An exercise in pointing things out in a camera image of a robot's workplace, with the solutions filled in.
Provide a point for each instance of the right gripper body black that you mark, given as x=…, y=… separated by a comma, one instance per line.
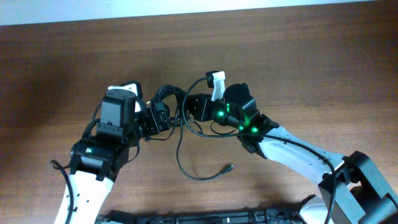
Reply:
x=208, y=112

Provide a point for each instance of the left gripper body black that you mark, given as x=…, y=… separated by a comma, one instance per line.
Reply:
x=148, y=124

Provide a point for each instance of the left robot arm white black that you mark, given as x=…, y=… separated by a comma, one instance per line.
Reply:
x=104, y=148

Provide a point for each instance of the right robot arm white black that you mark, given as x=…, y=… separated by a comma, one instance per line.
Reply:
x=353, y=190

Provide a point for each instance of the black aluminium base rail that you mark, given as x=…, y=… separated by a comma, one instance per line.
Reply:
x=269, y=216

